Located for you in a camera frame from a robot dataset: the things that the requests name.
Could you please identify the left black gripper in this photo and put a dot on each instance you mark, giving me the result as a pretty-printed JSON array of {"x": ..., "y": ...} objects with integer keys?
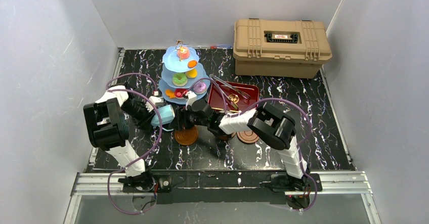
[{"x": 145, "y": 118}]

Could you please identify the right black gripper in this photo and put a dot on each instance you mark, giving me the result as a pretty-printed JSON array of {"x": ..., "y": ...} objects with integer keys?
[{"x": 189, "y": 116}]

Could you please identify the light blue cup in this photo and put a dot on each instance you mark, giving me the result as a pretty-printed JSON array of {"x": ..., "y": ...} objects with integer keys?
[{"x": 167, "y": 115}]

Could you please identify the purple glazed donut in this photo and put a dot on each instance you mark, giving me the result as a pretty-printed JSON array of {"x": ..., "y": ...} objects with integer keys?
[{"x": 200, "y": 88}]

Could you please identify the red glazed donut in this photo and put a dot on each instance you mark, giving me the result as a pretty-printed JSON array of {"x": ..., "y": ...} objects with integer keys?
[{"x": 180, "y": 93}]

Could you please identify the orange fish cookie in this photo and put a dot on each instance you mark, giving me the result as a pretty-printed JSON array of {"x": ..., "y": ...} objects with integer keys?
[{"x": 170, "y": 94}]

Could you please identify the silver metal tongs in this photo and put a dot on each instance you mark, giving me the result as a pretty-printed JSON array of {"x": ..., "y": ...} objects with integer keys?
[{"x": 231, "y": 88}]

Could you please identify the green glazed donut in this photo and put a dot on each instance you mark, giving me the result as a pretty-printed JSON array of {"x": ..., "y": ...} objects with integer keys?
[{"x": 179, "y": 79}]

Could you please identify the yellow cake slice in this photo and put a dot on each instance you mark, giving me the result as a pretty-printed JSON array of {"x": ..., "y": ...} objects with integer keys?
[{"x": 192, "y": 73}]

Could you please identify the red rectangular tray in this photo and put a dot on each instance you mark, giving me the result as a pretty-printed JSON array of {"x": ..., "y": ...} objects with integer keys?
[{"x": 215, "y": 99}]

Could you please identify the blue three-tier cake stand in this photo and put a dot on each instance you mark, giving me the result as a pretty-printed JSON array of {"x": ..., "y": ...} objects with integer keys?
[{"x": 171, "y": 65}]

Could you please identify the pink sugared cake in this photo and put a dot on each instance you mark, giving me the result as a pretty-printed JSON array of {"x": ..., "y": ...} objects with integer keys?
[{"x": 183, "y": 52}]

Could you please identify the round brown wooden box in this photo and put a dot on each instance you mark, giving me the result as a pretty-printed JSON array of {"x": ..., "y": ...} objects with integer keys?
[{"x": 226, "y": 137}]

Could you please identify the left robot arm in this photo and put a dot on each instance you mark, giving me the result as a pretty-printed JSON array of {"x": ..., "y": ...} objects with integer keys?
[{"x": 108, "y": 129}]

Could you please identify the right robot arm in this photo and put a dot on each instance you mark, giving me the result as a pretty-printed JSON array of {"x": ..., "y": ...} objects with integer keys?
[{"x": 269, "y": 122}]

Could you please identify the red blue pen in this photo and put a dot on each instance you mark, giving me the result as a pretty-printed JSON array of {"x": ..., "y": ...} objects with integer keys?
[{"x": 222, "y": 46}]

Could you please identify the tan plastic toolbox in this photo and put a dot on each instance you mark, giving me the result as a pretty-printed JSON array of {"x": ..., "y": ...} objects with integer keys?
[{"x": 296, "y": 49}]

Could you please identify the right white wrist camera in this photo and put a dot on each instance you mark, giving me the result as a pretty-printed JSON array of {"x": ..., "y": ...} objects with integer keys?
[{"x": 191, "y": 97}]

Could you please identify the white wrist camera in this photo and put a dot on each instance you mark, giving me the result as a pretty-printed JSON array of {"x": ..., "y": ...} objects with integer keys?
[
  {"x": 191, "y": 97},
  {"x": 156, "y": 101}
]

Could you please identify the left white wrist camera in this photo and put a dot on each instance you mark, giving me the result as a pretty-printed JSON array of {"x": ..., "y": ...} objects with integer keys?
[{"x": 156, "y": 101}]

